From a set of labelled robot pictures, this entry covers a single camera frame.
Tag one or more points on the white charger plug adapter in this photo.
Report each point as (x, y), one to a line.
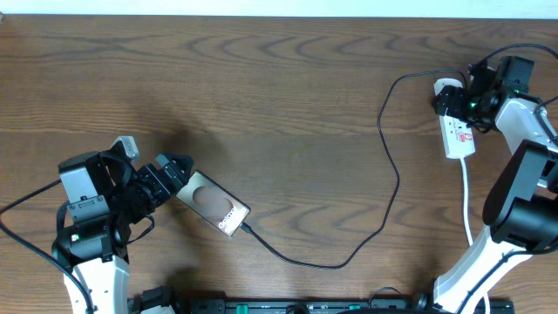
(441, 83)

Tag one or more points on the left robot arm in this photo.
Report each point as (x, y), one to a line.
(106, 196)

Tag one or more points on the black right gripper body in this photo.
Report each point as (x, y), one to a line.
(459, 104)

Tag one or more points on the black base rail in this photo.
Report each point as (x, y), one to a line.
(220, 306)

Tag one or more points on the white power strip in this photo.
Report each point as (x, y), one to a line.
(457, 138)

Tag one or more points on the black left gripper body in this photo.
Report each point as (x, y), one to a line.
(165, 175)

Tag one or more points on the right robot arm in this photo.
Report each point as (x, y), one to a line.
(518, 223)

